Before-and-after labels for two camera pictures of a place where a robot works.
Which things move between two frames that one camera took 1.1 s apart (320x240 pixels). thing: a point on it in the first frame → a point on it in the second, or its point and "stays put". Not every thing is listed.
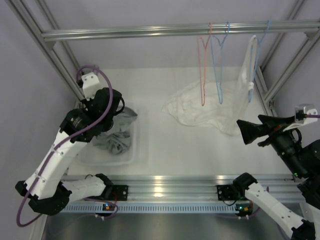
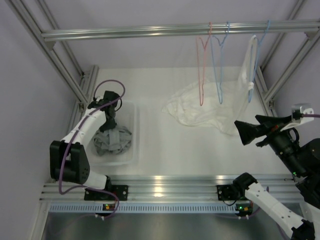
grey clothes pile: [122, 124] → [117, 140]
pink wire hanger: [202, 51] stays put
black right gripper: [250, 131] stays put
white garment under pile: [204, 103] stays put
